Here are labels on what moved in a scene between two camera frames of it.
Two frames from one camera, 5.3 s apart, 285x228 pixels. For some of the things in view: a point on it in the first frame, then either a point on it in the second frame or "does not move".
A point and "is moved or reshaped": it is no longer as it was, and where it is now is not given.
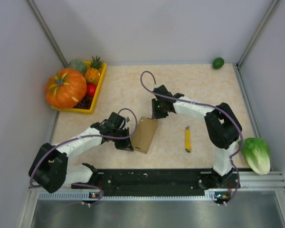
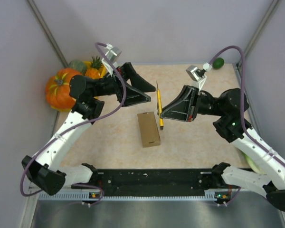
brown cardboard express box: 144,134 is moved or reshaped
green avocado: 218,63 does not move
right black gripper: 155,115 to 185,107
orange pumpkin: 65,89 does not move
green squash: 78,64 does not move
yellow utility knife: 187,139 is moved or reshaped
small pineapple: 92,74 does not move
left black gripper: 126,145 to 133,96
